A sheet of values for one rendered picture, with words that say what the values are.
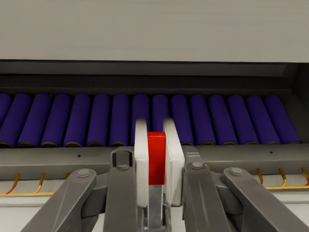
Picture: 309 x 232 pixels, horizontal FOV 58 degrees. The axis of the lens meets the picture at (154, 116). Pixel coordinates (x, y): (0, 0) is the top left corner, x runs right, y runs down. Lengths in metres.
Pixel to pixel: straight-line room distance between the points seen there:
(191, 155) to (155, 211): 0.06
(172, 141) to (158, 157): 0.02
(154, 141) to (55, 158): 0.10
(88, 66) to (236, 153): 0.18
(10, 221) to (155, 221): 0.12
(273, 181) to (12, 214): 0.22
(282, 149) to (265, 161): 0.02
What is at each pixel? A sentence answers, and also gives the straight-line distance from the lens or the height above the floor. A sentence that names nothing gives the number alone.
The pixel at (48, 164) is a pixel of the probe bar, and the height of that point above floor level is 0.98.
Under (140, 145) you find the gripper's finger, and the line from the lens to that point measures 0.16.
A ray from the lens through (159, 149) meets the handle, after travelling 0.18.
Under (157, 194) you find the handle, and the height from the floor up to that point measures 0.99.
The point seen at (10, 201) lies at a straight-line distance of 0.26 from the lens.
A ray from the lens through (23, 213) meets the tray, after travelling 0.26.
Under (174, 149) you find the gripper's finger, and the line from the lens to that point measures 0.15.
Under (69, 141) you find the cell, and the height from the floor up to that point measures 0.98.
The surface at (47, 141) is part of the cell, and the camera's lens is 0.27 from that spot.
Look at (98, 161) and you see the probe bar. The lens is 0.24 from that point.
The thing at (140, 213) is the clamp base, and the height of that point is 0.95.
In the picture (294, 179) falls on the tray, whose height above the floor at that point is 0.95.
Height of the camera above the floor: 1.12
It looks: 28 degrees down
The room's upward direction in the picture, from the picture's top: 2 degrees clockwise
